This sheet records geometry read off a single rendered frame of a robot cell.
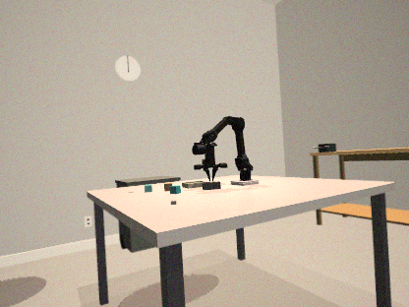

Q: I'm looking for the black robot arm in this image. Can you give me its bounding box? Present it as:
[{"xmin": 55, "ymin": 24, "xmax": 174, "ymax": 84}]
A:
[{"xmin": 192, "ymin": 116, "xmax": 253, "ymax": 181}]

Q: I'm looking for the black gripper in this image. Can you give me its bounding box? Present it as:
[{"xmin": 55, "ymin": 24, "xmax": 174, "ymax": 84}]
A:
[{"xmin": 194, "ymin": 154, "xmax": 227, "ymax": 182}]

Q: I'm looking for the small orange block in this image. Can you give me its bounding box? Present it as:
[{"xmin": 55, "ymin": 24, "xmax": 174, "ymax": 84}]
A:
[{"xmin": 164, "ymin": 183, "xmax": 173, "ymax": 192}]

